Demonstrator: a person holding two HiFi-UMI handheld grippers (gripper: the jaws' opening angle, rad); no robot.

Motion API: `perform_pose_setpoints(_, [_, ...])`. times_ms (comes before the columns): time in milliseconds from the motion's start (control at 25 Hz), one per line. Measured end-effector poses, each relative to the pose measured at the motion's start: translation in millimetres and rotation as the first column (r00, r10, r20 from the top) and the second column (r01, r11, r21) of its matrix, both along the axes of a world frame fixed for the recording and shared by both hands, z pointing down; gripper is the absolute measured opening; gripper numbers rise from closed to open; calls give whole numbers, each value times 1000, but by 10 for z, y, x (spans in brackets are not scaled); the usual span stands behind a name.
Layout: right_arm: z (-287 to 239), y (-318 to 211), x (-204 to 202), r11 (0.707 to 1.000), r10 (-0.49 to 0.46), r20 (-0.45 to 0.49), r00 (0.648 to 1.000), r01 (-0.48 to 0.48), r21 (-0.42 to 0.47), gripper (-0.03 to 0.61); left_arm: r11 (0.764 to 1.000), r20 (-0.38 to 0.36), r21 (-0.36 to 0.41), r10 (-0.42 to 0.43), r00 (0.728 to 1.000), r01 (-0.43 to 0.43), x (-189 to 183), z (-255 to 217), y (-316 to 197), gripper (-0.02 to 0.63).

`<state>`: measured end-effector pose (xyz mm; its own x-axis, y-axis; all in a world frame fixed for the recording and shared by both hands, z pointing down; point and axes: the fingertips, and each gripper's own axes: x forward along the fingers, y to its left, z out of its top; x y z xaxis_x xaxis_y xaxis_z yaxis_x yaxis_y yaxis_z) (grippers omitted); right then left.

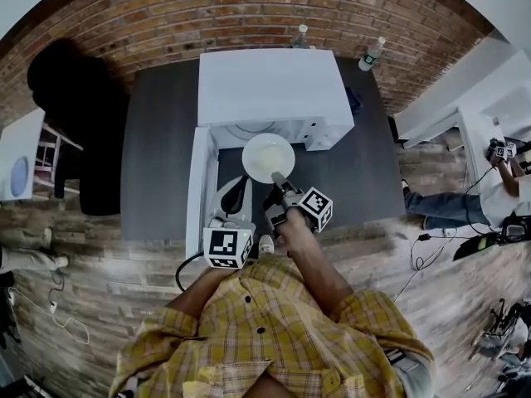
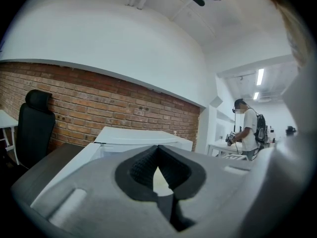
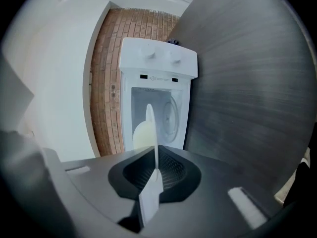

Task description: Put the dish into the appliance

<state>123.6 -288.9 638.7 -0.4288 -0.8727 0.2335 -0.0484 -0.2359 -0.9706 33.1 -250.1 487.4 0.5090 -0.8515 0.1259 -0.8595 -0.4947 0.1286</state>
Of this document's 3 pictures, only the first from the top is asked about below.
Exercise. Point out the person's right forearm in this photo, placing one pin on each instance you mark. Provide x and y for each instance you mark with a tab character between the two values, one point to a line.
311	272

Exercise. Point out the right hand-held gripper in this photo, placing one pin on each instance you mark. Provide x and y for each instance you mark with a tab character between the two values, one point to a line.
317	203

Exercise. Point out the person's left forearm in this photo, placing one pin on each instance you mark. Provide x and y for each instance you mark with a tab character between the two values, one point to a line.
195	297

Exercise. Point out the dark blue cloth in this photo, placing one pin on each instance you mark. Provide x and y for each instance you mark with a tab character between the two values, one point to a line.
353	102

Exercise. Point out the person's white shoe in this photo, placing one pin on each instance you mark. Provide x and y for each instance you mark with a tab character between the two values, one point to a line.
266	247

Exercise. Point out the white side table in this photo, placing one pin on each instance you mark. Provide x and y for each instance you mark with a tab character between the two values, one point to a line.
20	139

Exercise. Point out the yellow plaid shirt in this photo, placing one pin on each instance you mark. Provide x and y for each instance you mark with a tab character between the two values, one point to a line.
257	346

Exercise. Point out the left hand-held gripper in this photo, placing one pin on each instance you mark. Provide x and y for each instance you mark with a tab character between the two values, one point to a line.
224	245

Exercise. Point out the blue round plate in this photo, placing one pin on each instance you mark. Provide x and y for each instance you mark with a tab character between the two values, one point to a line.
20	176

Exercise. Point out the clear water bottle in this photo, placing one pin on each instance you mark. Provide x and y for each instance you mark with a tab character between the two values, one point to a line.
299	37

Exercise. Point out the white desk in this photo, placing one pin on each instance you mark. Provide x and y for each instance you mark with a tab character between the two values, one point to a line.
456	89

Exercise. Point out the black and green chair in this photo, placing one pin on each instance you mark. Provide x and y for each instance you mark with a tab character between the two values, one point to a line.
473	247

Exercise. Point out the dark table with white legs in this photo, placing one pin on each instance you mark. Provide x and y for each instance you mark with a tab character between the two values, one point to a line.
352	181

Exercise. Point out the black metal equipment stand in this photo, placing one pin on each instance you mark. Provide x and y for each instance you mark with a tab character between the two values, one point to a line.
504	330

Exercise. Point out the white microwave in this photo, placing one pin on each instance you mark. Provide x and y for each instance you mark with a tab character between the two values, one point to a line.
269	85

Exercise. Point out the green label water bottle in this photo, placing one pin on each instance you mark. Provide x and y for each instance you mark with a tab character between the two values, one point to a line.
369	58

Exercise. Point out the white round plate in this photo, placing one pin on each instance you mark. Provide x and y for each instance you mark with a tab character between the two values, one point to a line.
253	168

